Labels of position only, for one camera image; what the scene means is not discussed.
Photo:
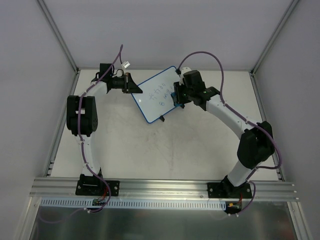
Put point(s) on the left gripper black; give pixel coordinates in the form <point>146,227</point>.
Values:
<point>126,82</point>

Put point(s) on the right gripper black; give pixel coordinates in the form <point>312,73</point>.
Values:
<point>178,93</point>

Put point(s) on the blue whiteboard eraser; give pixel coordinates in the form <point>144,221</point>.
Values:
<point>175,100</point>

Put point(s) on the blue framed whiteboard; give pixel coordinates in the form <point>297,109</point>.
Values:
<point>155,100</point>

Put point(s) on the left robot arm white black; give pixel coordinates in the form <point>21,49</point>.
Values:
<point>82,116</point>

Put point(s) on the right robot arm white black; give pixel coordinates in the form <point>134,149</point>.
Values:
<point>255,145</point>

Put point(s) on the whiteboard stand black white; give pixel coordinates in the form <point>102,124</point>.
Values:
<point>162,119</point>

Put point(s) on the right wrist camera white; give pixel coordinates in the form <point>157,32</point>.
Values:
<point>183,70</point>

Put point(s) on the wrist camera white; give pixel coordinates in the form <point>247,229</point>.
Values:
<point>183,70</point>
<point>125,65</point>

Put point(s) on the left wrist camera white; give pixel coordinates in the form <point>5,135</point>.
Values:
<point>125,65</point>

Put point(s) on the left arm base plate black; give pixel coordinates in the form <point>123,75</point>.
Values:
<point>93,186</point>

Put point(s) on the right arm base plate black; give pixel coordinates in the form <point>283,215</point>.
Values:
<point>217,190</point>

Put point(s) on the left aluminium frame post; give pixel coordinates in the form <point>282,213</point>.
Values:
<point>57,33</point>

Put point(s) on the aluminium frame post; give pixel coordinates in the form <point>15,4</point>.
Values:
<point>280,25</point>
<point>57,33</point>

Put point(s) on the aluminium mounting rail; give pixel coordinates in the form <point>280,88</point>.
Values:
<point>151,189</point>

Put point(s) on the right aluminium frame post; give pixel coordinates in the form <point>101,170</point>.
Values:
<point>280,25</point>

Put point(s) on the white slotted cable duct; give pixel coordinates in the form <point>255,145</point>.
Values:
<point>154,204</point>

